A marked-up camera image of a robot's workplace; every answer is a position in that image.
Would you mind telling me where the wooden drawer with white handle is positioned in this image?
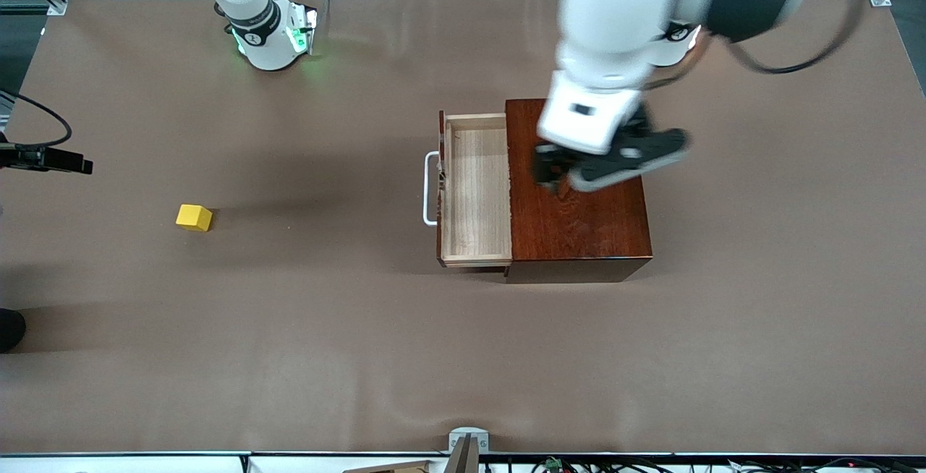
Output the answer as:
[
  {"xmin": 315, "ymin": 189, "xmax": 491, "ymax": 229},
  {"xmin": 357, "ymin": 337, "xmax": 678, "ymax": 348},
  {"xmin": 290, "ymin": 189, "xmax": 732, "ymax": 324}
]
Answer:
[{"xmin": 422, "ymin": 110, "xmax": 513, "ymax": 269}]

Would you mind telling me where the yellow wooden block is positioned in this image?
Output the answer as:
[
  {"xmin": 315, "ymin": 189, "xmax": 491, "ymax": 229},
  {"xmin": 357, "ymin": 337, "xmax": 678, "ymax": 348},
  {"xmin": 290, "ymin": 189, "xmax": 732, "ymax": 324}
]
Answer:
[{"xmin": 176, "ymin": 204, "xmax": 213, "ymax": 233}]

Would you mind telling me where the dark brown wooden cabinet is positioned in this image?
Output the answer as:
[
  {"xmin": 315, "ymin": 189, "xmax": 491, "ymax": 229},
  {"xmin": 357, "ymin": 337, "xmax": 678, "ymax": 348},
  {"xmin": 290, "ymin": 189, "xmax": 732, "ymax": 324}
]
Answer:
[{"xmin": 504, "ymin": 98, "xmax": 654, "ymax": 284}]

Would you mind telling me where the black shoe tip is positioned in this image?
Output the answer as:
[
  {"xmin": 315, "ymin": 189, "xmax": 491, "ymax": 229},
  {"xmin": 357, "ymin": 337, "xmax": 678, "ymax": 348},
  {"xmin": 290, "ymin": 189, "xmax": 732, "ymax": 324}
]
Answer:
[{"xmin": 0, "ymin": 309, "xmax": 27, "ymax": 354}]

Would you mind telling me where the brown table cloth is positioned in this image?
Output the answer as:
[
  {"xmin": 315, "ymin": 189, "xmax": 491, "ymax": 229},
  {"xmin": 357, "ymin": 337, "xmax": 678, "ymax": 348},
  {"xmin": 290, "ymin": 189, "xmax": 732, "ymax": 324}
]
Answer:
[{"xmin": 0, "ymin": 0, "xmax": 926, "ymax": 456}]

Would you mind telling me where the brown cardboard piece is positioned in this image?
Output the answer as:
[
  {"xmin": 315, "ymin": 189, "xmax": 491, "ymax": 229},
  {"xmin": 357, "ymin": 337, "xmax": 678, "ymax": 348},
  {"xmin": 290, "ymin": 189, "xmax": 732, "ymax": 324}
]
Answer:
[{"xmin": 341, "ymin": 459, "xmax": 433, "ymax": 473}]

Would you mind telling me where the grey metal clamp bracket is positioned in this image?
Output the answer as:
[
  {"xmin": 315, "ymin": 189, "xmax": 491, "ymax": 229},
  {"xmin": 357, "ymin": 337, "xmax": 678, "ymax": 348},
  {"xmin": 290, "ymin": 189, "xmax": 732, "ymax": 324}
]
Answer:
[{"xmin": 448, "ymin": 427, "xmax": 490, "ymax": 454}]

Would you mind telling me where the grey metal post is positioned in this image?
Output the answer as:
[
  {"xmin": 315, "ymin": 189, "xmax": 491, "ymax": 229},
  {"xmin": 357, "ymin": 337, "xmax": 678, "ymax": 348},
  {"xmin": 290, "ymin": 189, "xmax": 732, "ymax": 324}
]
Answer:
[{"xmin": 443, "ymin": 435, "xmax": 480, "ymax": 473}]

